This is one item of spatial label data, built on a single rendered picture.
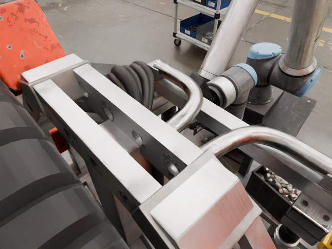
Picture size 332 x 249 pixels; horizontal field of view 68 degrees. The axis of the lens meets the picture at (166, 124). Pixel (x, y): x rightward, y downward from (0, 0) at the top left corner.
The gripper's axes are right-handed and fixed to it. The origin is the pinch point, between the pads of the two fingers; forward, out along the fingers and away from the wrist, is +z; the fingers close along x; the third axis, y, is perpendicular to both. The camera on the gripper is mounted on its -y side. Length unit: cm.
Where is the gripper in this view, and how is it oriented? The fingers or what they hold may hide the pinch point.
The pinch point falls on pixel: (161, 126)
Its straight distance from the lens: 60.4
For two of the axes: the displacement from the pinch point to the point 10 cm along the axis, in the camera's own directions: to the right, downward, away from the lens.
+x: -6.8, -5.2, 5.1
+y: 0.0, 7.0, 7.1
